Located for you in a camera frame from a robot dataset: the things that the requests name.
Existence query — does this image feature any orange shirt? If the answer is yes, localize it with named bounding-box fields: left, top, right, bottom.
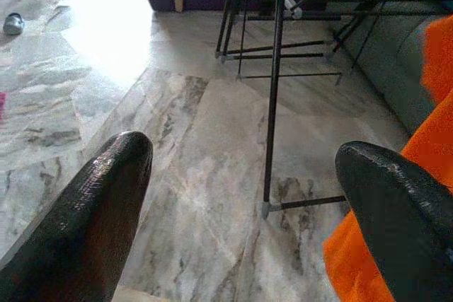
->
left=321, top=14, right=453, bottom=302

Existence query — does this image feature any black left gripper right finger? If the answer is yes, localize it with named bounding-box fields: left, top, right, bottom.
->
left=334, top=140, right=453, bottom=302

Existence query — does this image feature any grey-green sofa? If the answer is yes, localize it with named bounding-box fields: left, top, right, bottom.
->
left=327, top=11, right=440, bottom=139

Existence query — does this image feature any grey slipper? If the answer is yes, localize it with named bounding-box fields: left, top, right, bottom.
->
left=2, top=12, right=25, bottom=36

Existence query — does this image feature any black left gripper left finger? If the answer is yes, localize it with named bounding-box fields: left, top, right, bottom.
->
left=0, top=131, right=154, bottom=302

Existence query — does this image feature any black clothes drying rack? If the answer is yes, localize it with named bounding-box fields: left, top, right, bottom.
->
left=214, top=0, right=453, bottom=220

